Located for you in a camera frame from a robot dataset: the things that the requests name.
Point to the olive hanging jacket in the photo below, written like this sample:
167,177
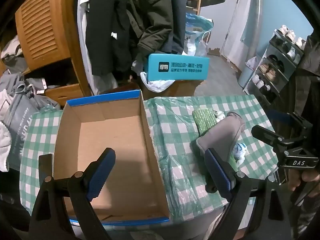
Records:
150,17

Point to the green sparkly cloth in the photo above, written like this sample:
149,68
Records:
203,120

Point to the blue plastic bag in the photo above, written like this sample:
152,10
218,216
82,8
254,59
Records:
197,25

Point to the navy hanging garment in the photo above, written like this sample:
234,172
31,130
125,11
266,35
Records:
177,17

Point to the grey printed bag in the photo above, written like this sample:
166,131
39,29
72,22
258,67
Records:
20,120

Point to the person's right hand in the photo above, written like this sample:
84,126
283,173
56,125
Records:
311,180

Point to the white plastic bag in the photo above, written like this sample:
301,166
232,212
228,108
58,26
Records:
157,85

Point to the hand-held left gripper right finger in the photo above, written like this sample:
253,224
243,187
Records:
217,172

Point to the green checked tablecloth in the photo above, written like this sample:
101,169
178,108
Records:
175,120

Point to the pile of grey clothes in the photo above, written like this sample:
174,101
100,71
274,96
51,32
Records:
15,85

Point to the person's grey pants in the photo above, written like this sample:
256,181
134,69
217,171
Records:
197,225

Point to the metal shoe rack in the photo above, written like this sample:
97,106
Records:
266,55

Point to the group of shoes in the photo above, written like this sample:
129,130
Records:
270,73

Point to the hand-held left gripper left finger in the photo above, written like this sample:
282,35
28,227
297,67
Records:
100,177

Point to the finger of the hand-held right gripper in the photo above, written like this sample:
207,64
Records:
281,117
267,135

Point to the white and blue sock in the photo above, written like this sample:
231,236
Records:
240,152

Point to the teal box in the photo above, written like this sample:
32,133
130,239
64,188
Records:
175,67

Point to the grey trash bin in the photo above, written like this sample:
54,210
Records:
246,75

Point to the white patterned sock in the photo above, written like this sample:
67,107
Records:
220,115

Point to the black flat rectangular object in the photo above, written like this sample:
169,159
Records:
46,165

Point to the wooden cabinet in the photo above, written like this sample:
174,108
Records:
80,67

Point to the dark hanging coat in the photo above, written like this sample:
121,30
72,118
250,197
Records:
105,30

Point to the light green sock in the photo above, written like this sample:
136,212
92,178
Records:
233,162

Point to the wooden louvered door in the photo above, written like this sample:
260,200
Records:
42,22

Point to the white hanging garment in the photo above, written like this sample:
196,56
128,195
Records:
82,17

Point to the white cloth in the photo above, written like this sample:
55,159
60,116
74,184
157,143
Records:
5,145

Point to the blue-edged cardboard box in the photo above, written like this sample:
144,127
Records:
112,135

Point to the white door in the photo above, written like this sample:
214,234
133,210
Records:
240,17

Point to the grey sock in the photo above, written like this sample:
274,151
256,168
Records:
220,135

